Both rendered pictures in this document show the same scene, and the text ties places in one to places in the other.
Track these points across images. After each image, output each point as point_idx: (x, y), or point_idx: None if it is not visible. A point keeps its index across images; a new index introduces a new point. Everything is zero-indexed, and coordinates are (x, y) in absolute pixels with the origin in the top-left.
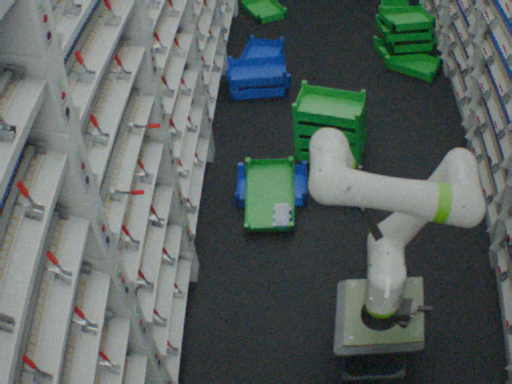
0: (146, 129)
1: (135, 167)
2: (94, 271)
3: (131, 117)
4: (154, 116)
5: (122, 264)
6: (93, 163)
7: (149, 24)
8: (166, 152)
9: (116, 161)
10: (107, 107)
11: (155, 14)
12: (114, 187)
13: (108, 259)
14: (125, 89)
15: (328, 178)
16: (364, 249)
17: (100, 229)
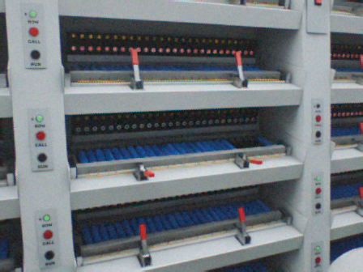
0: (291, 207)
1: (205, 186)
2: (16, 186)
3: (254, 157)
4: (301, 192)
5: (67, 224)
6: (100, 88)
7: (326, 74)
8: (306, 251)
9: (185, 163)
10: (188, 85)
11: (356, 87)
12: (143, 163)
13: (27, 179)
14: (227, 88)
15: (359, 264)
16: None
17: (32, 130)
